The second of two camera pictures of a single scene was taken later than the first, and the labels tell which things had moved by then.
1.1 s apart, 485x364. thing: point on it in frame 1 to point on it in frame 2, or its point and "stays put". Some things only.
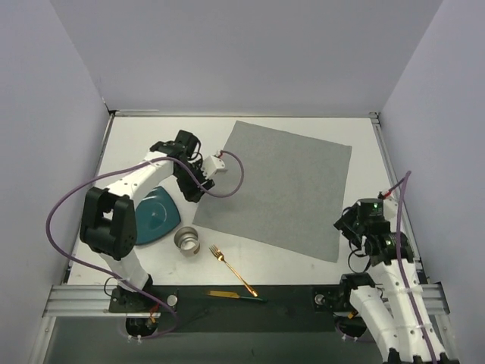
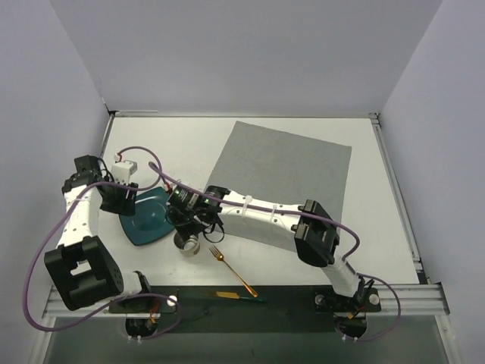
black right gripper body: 344,221 to 176,218
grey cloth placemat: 293,192 stays put
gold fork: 220,256 stays put
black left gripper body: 193,186 to 123,201
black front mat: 250,309 stays put
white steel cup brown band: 187,240 stays put
